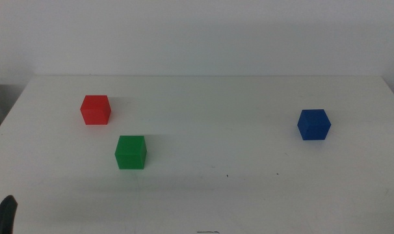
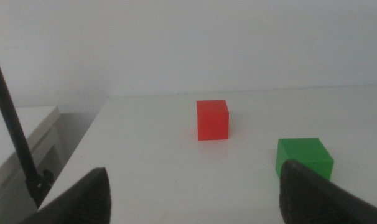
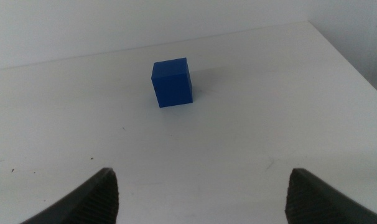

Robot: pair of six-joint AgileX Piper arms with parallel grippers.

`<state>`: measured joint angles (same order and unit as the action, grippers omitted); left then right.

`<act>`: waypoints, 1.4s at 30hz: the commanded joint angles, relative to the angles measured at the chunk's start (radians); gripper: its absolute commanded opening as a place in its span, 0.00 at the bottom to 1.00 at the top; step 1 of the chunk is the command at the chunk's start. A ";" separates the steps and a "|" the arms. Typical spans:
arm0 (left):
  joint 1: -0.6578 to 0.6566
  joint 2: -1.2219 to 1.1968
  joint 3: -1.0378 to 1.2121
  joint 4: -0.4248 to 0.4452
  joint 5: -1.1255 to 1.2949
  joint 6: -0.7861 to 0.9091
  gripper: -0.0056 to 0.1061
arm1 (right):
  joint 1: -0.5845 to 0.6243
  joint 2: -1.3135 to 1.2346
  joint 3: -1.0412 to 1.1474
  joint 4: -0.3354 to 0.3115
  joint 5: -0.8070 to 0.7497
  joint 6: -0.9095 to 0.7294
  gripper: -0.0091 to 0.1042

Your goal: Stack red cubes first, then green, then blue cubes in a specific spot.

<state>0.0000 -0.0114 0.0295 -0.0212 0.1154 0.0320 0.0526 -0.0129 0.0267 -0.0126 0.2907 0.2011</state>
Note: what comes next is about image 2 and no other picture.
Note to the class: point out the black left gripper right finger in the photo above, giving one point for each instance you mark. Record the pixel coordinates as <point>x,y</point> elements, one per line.
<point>313,199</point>

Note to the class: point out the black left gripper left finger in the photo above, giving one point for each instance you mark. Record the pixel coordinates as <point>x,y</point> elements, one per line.
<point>89,199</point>

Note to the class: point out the green cube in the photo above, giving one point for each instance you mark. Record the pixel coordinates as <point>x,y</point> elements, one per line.
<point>306,152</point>

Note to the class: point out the red cube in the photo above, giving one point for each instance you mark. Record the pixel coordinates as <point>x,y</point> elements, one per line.
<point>212,121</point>

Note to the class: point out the white side cabinet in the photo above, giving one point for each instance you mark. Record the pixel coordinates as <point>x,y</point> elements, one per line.
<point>14,137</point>

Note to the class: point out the black stand pole with clamp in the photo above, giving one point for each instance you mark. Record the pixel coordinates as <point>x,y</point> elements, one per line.
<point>11,124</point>

